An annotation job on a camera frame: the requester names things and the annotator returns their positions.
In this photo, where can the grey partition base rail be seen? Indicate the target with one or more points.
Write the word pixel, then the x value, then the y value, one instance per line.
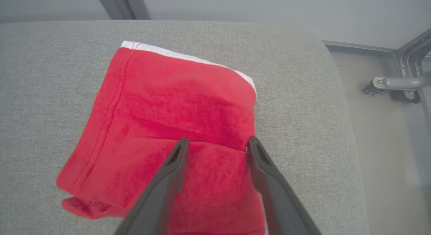
pixel 357 47

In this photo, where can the grey fabric sofa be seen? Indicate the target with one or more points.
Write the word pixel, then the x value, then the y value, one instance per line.
pixel 40 93

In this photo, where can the grey slotted partition post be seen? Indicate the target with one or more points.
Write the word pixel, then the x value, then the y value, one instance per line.
pixel 121 6

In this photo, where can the grey partition foot with casters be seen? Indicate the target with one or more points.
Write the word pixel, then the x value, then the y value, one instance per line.
pixel 400 82

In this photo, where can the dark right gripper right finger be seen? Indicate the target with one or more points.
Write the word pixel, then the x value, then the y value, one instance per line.
pixel 279 208

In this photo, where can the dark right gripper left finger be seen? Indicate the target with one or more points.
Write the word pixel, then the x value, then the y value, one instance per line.
pixel 158 208

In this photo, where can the red shorts with white stripe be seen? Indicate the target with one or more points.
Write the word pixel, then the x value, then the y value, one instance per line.
pixel 168 103

